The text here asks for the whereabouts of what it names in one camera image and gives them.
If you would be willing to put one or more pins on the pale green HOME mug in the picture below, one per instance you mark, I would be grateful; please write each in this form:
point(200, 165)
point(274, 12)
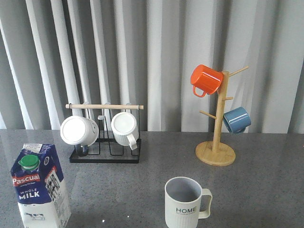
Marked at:
point(185, 202)

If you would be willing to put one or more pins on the blue white milk carton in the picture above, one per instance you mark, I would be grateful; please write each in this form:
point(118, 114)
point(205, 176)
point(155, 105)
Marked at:
point(40, 187)

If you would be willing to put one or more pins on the ribbed white mug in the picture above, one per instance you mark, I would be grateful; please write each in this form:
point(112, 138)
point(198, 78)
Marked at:
point(125, 129)

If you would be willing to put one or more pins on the black metal mug rack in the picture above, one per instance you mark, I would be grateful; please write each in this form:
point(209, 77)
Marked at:
point(106, 149)

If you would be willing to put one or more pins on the orange enamel mug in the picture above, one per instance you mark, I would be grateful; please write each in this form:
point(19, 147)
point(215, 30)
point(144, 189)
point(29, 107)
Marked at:
point(205, 80)

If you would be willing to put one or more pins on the wooden mug tree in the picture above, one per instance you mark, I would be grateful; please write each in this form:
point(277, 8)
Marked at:
point(214, 152)

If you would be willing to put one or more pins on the blue enamel mug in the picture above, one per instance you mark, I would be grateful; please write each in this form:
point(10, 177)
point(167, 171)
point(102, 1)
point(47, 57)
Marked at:
point(237, 120)

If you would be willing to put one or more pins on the grey white curtain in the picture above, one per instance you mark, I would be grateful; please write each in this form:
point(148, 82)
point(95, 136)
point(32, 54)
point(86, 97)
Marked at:
point(55, 52)

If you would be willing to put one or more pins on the smooth white mug dark handle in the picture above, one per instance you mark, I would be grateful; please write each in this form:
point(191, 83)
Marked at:
point(80, 132)

